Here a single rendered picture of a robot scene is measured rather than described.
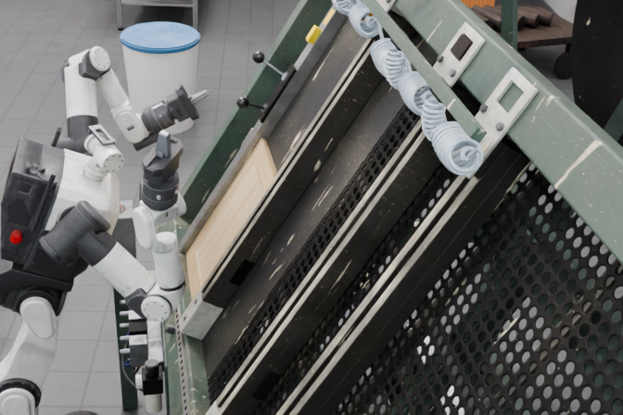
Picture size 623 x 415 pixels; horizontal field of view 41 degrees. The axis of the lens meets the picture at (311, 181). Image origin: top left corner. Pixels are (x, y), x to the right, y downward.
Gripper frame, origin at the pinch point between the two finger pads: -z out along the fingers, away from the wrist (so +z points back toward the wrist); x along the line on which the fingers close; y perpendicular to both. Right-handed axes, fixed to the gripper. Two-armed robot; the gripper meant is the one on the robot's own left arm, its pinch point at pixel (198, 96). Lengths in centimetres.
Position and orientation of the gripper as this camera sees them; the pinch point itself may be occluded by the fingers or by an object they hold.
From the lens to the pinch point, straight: 272.2
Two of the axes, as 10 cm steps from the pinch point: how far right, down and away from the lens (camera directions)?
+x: 4.0, 7.5, 5.3
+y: 2.0, 5.0, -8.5
